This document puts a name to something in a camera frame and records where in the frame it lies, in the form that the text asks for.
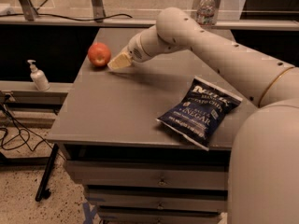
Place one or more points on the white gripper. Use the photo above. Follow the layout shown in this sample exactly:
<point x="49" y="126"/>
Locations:
<point x="135" y="51"/>

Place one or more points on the red apple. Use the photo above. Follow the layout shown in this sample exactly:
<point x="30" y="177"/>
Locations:
<point x="99" y="54"/>

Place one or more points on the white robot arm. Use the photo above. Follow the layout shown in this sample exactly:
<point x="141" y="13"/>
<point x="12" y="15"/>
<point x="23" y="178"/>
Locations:
<point x="263" y="184"/>

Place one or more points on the white pump soap bottle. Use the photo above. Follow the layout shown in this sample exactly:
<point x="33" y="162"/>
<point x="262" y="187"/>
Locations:
<point x="38" y="77"/>

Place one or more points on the blue potato chip bag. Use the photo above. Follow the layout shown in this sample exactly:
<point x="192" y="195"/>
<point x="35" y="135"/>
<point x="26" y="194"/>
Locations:
<point x="200" y="112"/>

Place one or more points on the clear plastic water bottle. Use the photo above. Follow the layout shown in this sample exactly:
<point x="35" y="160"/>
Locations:
<point x="205" y="12"/>

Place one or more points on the grey drawer cabinet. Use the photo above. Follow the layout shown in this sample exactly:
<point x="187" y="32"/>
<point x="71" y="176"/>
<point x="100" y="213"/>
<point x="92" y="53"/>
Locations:
<point x="133" y="169"/>

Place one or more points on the black floor stand leg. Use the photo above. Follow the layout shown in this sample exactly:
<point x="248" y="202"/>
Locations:
<point x="43" y="192"/>

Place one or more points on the blue floor tape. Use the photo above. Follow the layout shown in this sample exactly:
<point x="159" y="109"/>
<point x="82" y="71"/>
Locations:
<point x="90" y="214"/>

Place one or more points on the metal frame strut middle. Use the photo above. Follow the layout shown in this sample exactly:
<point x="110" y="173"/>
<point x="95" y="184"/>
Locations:
<point x="98" y="10"/>

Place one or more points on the metal frame strut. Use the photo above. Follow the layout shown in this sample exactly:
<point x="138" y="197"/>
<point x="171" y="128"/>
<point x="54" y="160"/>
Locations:
<point x="28" y="10"/>
<point x="98" y="10"/>

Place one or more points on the metal frame strut left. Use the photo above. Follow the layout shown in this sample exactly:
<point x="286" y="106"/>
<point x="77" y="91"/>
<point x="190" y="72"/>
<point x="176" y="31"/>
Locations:
<point x="28" y="10"/>

